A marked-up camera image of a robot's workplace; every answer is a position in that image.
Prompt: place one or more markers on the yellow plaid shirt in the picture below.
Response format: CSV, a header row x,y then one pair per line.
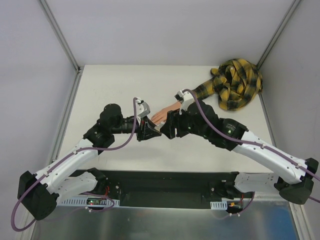
x,y
236,82

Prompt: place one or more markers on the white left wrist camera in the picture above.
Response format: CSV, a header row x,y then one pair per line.
x,y
142,109

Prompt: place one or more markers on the mannequin hand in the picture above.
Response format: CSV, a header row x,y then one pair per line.
x,y
161,116

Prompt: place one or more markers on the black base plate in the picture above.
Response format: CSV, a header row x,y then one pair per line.
x,y
158,189

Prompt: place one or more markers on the white cable duct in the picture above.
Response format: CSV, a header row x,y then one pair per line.
x,y
85,201
224,205

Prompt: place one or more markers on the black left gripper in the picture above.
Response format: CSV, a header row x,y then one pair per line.
x,y
142,131

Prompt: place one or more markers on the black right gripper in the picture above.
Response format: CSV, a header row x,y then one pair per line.
x,y
172,124

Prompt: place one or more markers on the left white cable duct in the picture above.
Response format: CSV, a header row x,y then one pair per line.
x,y
85,201

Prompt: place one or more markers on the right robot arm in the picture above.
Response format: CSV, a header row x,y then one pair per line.
x,y
290,177

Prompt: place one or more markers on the right white cable duct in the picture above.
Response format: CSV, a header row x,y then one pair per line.
x,y
224,205

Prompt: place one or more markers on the aluminium frame post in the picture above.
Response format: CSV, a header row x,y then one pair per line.
x,y
295,4
59,35

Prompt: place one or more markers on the left aluminium frame post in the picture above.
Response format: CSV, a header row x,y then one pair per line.
x,y
59,35

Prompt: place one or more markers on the nail polish bottle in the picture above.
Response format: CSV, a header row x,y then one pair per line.
x,y
158,127

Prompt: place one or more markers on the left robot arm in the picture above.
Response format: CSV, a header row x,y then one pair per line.
x,y
42,191

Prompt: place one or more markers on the right aluminium frame post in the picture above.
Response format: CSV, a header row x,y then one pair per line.
x,y
295,4

